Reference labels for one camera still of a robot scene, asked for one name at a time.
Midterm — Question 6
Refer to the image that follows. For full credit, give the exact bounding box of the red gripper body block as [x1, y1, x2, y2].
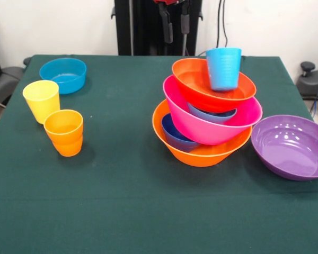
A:
[153, 0, 189, 6]

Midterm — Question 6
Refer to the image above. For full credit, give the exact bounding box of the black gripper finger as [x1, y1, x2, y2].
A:
[158, 3, 174, 44]
[180, 2, 190, 34]

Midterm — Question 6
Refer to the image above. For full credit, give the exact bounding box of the light blue cup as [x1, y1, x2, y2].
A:
[205, 47, 242, 92]

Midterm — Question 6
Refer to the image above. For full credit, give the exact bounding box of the red bowl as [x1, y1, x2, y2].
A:
[172, 58, 257, 114]

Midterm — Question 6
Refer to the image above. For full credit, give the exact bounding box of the light blue ribbed bowl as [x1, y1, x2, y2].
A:
[187, 102, 237, 125]

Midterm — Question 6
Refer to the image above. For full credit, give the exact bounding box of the large pink bowl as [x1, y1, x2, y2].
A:
[162, 75, 263, 146]

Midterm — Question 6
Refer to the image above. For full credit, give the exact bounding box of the small dark blue bowl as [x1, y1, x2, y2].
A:
[161, 113, 201, 153]

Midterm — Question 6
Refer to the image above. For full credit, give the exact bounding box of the yellow cup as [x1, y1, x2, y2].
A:
[22, 80, 61, 125]

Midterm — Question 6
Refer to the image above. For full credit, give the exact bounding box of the light blue shallow bowl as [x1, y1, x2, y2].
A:
[39, 57, 87, 95]

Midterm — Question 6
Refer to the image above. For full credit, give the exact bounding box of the large orange bowl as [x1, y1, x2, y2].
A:
[152, 99, 253, 168]

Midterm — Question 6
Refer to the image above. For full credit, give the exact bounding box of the orange cup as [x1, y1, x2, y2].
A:
[43, 109, 84, 158]

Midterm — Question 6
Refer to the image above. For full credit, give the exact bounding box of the purple bowl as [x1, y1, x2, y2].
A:
[251, 114, 318, 182]

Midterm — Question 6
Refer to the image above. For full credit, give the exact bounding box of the black office chair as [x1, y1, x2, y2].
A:
[0, 34, 32, 109]

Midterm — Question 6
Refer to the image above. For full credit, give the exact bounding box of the dark green tablecloth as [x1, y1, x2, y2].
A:
[0, 54, 318, 254]

